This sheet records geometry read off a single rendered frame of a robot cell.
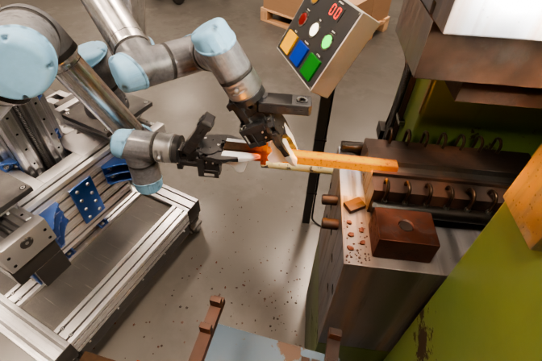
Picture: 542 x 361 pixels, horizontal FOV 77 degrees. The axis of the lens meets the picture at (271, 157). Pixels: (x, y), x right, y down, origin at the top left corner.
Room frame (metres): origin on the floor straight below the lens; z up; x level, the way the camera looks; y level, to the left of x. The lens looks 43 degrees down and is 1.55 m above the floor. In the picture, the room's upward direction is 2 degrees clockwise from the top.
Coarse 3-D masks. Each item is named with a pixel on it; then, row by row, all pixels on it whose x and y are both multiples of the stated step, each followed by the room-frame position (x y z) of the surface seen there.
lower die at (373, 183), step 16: (368, 144) 0.69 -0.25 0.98; (384, 144) 0.69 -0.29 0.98; (400, 144) 0.69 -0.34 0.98; (416, 144) 0.69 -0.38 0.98; (432, 144) 0.70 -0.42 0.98; (400, 160) 0.61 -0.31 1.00; (416, 160) 0.62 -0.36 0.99; (432, 160) 0.62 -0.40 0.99; (448, 160) 0.62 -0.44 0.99; (464, 160) 0.63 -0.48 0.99; (480, 160) 0.63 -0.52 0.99; (496, 160) 0.63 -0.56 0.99; (512, 160) 0.63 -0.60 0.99; (528, 160) 0.65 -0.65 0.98; (368, 176) 0.58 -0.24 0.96; (384, 176) 0.56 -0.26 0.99; (400, 176) 0.56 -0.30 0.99; (416, 176) 0.55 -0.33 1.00; (432, 176) 0.56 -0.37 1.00; (368, 192) 0.55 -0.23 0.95; (384, 192) 0.51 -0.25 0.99; (400, 192) 0.51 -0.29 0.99; (416, 192) 0.51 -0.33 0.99; (448, 192) 0.52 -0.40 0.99; (464, 192) 0.52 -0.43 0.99; (480, 192) 0.52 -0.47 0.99; (368, 208) 0.51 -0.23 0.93; (464, 208) 0.50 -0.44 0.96; (480, 208) 0.49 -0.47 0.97; (496, 208) 0.49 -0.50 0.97
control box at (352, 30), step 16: (304, 0) 1.31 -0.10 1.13; (320, 0) 1.23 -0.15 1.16; (336, 0) 1.15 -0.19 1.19; (320, 16) 1.17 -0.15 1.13; (336, 16) 1.10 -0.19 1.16; (352, 16) 1.04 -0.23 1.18; (368, 16) 1.02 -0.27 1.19; (304, 32) 1.19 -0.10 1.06; (320, 32) 1.12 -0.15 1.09; (336, 32) 1.05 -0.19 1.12; (352, 32) 1.01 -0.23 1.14; (368, 32) 1.03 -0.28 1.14; (320, 48) 1.06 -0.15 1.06; (336, 48) 1.00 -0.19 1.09; (352, 48) 1.01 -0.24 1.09; (336, 64) 0.99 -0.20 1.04; (304, 80) 1.03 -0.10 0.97; (320, 80) 0.98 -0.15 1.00; (336, 80) 1.00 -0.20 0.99
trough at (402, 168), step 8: (400, 168) 0.59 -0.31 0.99; (408, 168) 0.59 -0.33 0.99; (416, 168) 0.59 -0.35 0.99; (424, 168) 0.59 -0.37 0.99; (432, 168) 0.59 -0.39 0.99; (440, 168) 0.59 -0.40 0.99; (448, 168) 0.59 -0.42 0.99; (456, 168) 0.59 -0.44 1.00; (464, 168) 0.59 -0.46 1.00; (448, 176) 0.57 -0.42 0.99; (456, 176) 0.57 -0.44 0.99; (464, 176) 0.57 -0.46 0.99; (472, 176) 0.57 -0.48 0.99; (480, 176) 0.58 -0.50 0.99; (488, 176) 0.58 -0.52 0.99; (496, 176) 0.58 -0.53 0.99; (504, 176) 0.58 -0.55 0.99; (512, 176) 0.58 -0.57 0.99
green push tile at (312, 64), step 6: (312, 54) 1.07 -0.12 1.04; (306, 60) 1.07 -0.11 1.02; (312, 60) 1.04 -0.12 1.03; (318, 60) 1.02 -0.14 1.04; (306, 66) 1.05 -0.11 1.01; (312, 66) 1.03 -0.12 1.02; (318, 66) 1.01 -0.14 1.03; (300, 72) 1.06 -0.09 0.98; (306, 72) 1.03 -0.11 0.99; (312, 72) 1.01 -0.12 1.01; (306, 78) 1.01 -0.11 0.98
